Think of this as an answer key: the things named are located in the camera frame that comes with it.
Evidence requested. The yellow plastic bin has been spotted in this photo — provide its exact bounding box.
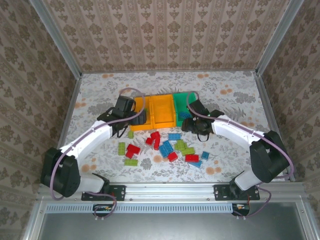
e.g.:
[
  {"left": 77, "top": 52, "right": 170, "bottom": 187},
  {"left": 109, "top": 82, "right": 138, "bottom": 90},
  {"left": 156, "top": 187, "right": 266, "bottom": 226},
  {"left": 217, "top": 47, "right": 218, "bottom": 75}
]
[
  {"left": 150, "top": 94, "right": 176, "bottom": 129},
  {"left": 129, "top": 96, "right": 154, "bottom": 132}
]

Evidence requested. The green plastic bin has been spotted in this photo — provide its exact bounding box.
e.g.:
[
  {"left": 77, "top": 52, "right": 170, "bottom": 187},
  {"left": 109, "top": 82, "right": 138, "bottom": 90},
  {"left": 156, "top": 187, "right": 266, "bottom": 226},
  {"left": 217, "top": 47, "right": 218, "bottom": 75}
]
[{"left": 172, "top": 91, "right": 199, "bottom": 127}]

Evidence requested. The grey metal panel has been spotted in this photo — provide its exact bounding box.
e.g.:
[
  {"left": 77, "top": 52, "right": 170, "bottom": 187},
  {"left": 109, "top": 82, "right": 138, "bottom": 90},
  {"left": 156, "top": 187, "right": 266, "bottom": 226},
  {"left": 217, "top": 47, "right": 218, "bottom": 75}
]
[{"left": 23, "top": 199, "right": 320, "bottom": 240}]

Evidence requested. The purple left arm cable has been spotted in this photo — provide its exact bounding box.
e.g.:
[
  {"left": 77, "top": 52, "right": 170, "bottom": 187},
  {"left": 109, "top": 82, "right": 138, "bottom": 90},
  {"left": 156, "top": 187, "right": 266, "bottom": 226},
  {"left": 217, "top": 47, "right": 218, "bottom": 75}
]
[{"left": 51, "top": 87, "right": 147, "bottom": 201}]

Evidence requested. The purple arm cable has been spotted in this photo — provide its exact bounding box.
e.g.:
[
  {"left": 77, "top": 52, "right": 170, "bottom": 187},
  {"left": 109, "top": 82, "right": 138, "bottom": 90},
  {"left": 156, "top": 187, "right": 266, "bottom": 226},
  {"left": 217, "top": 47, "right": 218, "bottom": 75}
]
[
  {"left": 51, "top": 87, "right": 147, "bottom": 201},
  {"left": 186, "top": 91, "right": 295, "bottom": 180}
]

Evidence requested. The thin black loop cable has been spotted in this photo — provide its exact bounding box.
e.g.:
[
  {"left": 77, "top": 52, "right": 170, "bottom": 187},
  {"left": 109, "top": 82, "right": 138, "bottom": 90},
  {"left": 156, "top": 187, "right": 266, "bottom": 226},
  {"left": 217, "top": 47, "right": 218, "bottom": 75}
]
[
  {"left": 116, "top": 124, "right": 129, "bottom": 139},
  {"left": 196, "top": 131, "right": 211, "bottom": 143}
]

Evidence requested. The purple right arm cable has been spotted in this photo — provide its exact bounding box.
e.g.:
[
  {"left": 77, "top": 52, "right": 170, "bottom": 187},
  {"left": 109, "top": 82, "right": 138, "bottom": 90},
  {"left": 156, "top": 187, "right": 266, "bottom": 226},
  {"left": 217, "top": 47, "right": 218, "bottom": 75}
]
[{"left": 186, "top": 91, "right": 295, "bottom": 180}]

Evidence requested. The aluminium side rail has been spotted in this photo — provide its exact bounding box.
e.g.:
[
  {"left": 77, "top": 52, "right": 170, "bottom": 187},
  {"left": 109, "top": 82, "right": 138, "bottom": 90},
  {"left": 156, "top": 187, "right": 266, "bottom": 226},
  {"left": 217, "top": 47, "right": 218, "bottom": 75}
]
[
  {"left": 56, "top": 74, "right": 83, "bottom": 149},
  {"left": 254, "top": 71, "right": 296, "bottom": 182}
]

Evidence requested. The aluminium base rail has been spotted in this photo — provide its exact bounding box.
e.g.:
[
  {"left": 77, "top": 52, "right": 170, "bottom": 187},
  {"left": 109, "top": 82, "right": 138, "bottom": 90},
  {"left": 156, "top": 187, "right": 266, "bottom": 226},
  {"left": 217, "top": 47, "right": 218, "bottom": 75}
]
[{"left": 36, "top": 181, "right": 305, "bottom": 201}]

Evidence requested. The white slotted cable duct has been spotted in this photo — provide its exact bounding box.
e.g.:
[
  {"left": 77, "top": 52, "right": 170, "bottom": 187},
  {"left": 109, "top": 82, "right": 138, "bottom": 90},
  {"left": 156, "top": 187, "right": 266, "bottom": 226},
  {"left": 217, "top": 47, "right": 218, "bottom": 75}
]
[{"left": 46, "top": 202, "right": 251, "bottom": 214}]

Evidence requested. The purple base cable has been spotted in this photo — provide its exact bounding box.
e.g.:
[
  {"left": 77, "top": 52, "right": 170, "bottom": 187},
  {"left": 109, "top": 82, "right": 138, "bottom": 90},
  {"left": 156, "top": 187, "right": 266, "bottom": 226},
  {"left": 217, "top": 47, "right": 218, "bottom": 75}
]
[
  {"left": 83, "top": 191, "right": 118, "bottom": 221},
  {"left": 233, "top": 187, "right": 273, "bottom": 221}
]

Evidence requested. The aluminium frame post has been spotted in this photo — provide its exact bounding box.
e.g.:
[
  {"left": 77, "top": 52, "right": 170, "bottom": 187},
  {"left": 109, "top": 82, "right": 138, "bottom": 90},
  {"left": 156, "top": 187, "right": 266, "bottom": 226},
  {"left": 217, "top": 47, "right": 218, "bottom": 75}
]
[
  {"left": 29, "top": 0, "right": 83, "bottom": 77},
  {"left": 255, "top": 0, "right": 305, "bottom": 76}
]

